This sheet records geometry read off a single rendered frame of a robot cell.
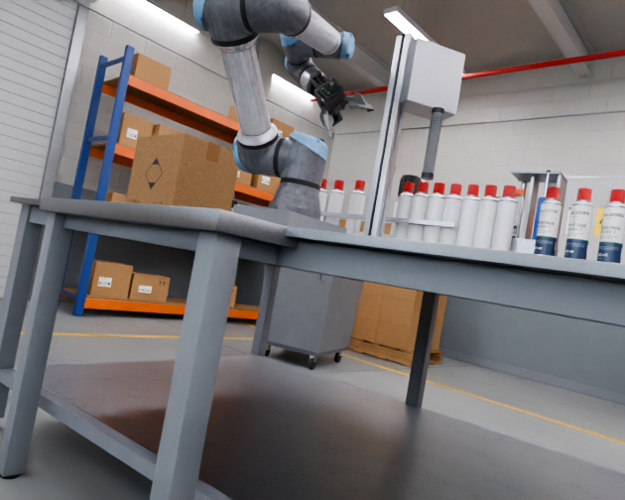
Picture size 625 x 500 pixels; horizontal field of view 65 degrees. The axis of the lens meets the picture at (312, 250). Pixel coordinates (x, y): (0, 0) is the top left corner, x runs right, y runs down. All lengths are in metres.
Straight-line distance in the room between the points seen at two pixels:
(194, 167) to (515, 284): 1.16
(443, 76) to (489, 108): 5.26
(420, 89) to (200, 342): 0.98
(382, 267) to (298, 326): 2.98
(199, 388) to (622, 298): 0.71
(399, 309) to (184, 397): 4.22
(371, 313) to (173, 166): 3.81
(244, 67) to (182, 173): 0.50
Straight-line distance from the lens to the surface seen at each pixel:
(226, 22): 1.24
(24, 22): 5.70
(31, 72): 5.61
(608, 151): 6.21
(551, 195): 1.47
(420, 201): 1.56
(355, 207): 1.67
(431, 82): 1.57
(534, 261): 0.80
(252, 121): 1.37
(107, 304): 4.99
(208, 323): 0.94
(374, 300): 5.21
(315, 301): 3.80
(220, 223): 0.90
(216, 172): 1.75
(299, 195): 1.35
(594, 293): 0.82
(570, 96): 6.54
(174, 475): 1.01
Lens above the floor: 0.75
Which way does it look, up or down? 3 degrees up
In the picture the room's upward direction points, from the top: 10 degrees clockwise
